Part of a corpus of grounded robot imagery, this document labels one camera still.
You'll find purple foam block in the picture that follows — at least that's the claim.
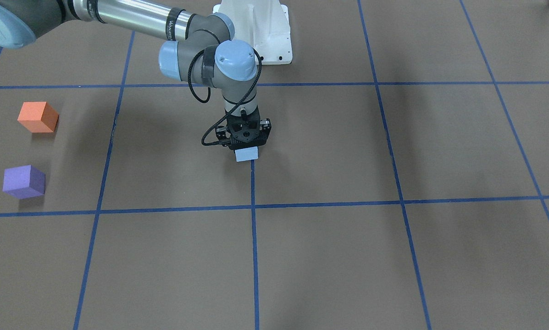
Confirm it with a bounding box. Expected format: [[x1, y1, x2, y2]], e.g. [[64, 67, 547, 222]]
[[2, 165, 45, 200]]

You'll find orange foam block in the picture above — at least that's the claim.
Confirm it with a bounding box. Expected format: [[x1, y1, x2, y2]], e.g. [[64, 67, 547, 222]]
[[17, 102, 60, 133]]

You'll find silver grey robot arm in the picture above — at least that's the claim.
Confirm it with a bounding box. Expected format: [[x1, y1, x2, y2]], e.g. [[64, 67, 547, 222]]
[[0, 0, 272, 151]]

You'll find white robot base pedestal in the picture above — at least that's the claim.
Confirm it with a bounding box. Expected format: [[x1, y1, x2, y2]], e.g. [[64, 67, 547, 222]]
[[213, 0, 293, 65]]

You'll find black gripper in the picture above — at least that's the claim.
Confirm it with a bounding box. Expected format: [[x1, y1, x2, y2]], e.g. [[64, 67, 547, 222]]
[[216, 109, 272, 150]]

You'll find light blue foam block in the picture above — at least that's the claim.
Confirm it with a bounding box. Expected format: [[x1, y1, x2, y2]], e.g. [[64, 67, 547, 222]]
[[234, 146, 259, 162]]

